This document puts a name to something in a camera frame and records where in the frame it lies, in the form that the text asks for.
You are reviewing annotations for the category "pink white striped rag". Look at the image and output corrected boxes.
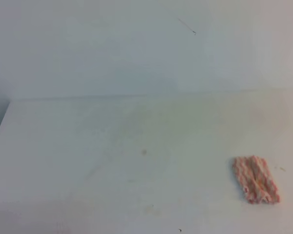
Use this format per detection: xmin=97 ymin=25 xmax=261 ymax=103
xmin=232 ymin=155 xmax=281 ymax=204

